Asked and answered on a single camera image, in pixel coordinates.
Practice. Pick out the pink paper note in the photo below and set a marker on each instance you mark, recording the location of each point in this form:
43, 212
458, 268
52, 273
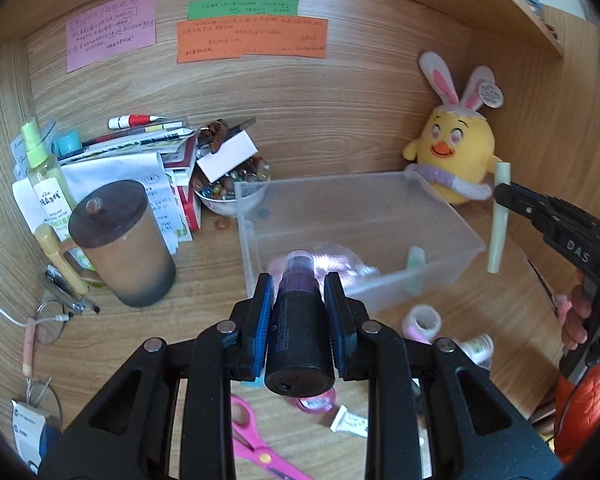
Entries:
110, 30

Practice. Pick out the orange paper note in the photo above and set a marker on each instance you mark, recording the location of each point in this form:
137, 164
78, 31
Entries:
250, 40

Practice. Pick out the cream pen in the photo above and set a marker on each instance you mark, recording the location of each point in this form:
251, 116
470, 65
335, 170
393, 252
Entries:
55, 255

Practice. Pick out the pale green tube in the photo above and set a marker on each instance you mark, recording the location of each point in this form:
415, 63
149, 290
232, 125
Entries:
497, 240

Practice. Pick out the stack of booklets and papers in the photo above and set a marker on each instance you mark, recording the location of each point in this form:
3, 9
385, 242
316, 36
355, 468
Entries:
130, 160

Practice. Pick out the white cardboard box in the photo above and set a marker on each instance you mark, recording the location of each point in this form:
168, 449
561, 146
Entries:
227, 155

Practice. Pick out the person's right forearm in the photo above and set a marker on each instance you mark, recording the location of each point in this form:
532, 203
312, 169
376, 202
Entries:
585, 410

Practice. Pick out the brown hair claw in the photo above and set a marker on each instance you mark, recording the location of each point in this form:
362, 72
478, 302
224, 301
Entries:
215, 134

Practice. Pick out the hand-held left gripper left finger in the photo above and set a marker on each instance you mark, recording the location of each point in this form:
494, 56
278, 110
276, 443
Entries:
265, 310

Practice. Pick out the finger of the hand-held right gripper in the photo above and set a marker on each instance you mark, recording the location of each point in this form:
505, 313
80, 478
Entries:
517, 200

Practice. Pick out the black pen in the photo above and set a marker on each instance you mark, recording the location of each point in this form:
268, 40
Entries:
62, 285

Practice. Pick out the yellow chick plush toy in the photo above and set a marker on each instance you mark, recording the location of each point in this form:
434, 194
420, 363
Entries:
460, 145

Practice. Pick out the small white tube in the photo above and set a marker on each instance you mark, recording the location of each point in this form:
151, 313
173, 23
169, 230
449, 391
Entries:
350, 422

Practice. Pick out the pale green spray bottle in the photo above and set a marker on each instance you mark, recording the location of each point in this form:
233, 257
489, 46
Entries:
47, 185

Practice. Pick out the dark purple spray bottle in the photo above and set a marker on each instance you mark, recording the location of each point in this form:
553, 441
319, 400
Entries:
300, 340

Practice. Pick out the small bottle with white label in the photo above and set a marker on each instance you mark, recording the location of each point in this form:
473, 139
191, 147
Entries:
477, 347

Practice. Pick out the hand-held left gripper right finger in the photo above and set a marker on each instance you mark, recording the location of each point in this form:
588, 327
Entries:
332, 320

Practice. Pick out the clear plastic box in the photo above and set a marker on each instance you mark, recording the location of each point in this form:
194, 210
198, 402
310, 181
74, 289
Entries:
360, 220

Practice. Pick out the wooden shelf board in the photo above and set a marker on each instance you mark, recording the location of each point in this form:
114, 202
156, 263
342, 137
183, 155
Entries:
515, 5

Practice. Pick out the person's right hand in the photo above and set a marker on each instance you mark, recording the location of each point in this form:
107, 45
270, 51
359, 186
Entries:
575, 320

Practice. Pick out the small mint green bottle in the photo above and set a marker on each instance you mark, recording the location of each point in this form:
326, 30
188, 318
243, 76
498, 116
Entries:
415, 265

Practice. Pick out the brown lidded mug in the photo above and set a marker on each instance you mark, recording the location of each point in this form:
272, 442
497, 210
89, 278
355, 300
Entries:
125, 255

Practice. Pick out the pink scissors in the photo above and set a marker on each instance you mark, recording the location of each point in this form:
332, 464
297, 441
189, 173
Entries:
250, 440

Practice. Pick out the teal tape roll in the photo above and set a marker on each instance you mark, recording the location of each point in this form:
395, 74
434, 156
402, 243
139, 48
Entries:
70, 142

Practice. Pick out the white blue packet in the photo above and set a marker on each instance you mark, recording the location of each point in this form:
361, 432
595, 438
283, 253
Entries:
27, 435

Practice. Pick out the white tape roll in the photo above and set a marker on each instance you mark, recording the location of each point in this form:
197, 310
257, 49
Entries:
412, 330

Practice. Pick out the white bowl of beads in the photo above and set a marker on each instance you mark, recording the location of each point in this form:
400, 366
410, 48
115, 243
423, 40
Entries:
220, 202

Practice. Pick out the green paper note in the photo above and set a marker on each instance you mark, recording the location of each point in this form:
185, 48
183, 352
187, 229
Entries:
242, 8

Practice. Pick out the red white marker pen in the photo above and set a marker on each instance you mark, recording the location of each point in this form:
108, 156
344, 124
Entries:
135, 121

